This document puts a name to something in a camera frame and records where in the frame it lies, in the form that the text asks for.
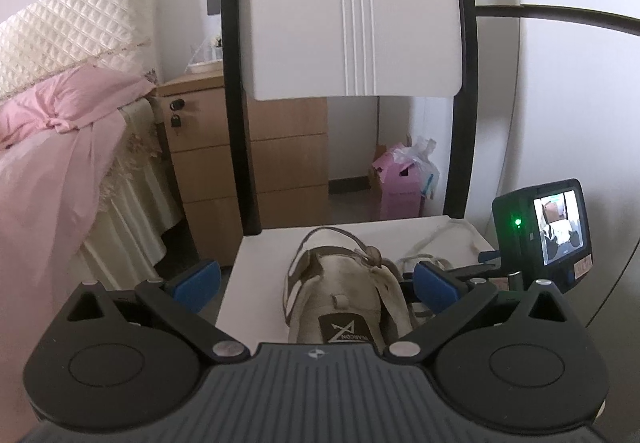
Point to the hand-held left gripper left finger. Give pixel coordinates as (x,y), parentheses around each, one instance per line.
(197,285)

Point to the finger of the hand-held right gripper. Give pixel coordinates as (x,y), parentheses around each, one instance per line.
(487,258)

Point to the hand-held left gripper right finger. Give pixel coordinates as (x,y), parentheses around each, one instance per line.
(435,290)

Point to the white bed sheet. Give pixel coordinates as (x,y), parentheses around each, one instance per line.
(415,257)

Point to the cream and brown sneaker shoe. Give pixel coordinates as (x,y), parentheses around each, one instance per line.
(345,278)

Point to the cream pleated bed skirt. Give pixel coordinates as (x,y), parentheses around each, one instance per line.
(135,203)

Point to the pink cardboard box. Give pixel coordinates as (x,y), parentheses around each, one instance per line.
(397,193)

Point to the white plastic bag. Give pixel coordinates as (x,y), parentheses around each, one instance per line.
(425,163)

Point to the wooden drawer cabinet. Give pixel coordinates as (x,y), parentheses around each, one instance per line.
(210,163)

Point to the black keys in lock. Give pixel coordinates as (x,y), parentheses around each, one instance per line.
(176,122)

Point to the white dish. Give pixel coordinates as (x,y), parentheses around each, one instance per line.
(202,67)

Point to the small toiletry bottles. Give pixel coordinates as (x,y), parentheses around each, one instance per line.
(217,45)

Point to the cream quilted headboard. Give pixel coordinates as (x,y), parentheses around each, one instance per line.
(75,23)

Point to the grey wall socket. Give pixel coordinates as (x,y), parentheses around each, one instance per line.
(213,3)

